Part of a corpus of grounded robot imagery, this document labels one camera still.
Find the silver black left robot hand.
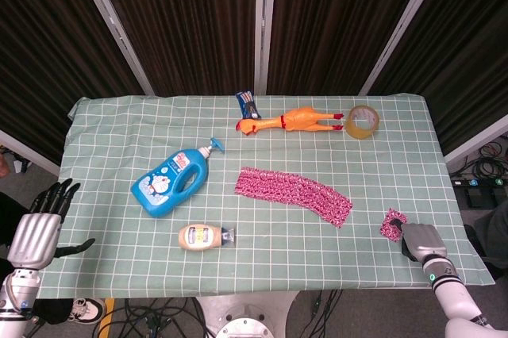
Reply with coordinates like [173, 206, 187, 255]
[6, 178, 96, 270]

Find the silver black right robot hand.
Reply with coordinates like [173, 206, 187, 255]
[387, 217, 448, 263]

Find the small red knitted piece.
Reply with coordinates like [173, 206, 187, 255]
[379, 207, 409, 243]

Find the red knitted cloth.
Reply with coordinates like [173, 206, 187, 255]
[234, 167, 354, 229]

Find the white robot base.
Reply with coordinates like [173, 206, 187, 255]
[194, 290, 303, 338]

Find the black power strip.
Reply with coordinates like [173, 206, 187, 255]
[452, 177, 508, 189]

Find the white black sneaker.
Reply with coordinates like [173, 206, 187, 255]
[67, 297, 107, 325]

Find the clear packing tape roll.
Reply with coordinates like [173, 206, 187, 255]
[344, 105, 380, 140]

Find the green checked tablecloth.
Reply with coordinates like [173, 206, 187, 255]
[37, 94, 496, 300]

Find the blue Doraemon detergent pump bottle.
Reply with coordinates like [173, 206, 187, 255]
[130, 136, 226, 219]

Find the Hellmann's mayonnaise squeeze bottle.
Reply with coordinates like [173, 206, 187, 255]
[177, 223, 236, 252]

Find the yellow rubber chicken toy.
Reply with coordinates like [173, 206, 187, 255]
[235, 105, 344, 137]

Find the dark brown curtain panel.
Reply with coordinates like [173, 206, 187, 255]
[0, 0, 144, 164]
[90, 0, 259, 97]
[266, 0, 434, 97]
[368, 0, 508, 156]

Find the blue snack packet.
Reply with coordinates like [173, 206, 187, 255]
[235, 90, 263, 120]

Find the white partition frame beam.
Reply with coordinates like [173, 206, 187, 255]
[0, 129, 61, 177]
[443, 114, 508, 165]

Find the black floor cable bundle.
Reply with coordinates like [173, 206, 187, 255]
[94, 297, 211, 338]
[448, 142, 508, 180]

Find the white partition frame post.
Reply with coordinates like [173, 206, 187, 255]
[359, 0, 452, 96]
[253, 0, 277, 96]
[70, 0, 155, 96]

